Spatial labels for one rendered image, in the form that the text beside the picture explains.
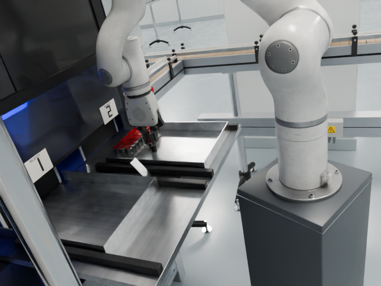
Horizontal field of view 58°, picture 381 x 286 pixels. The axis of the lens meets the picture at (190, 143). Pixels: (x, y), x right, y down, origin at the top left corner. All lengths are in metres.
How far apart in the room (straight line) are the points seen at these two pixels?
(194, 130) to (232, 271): 0.89
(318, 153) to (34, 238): 0.69
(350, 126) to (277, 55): 1.37
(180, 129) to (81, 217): 0.50
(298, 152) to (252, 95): 1.83
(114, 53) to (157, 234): 0.46
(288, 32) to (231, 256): 1.45
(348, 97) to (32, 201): 2.43
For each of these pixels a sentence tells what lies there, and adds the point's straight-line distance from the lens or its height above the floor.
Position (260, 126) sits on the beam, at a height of 0.50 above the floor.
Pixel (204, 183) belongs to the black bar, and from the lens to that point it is 0.90.
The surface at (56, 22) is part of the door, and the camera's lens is 1.07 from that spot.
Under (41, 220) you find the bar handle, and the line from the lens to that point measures 0.27.
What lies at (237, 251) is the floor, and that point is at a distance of 1.96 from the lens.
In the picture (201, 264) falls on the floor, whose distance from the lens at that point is 1.93.
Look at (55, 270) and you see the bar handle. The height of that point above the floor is 1.23.
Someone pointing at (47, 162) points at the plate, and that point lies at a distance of 1.00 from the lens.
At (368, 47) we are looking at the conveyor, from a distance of 1.84.
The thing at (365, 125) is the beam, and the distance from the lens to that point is 2.01.
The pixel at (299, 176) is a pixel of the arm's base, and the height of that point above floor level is 0.91.
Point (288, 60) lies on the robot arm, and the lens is 0.68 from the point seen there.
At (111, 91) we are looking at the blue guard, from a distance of 1.21.
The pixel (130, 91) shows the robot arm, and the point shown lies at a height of 1.12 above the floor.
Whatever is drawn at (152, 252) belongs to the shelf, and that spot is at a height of 0.88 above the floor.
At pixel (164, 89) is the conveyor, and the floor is 0.87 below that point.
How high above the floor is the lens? 1.41
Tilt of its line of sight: 27 degrees down
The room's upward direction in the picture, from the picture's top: 12 degrees counter-clockwise
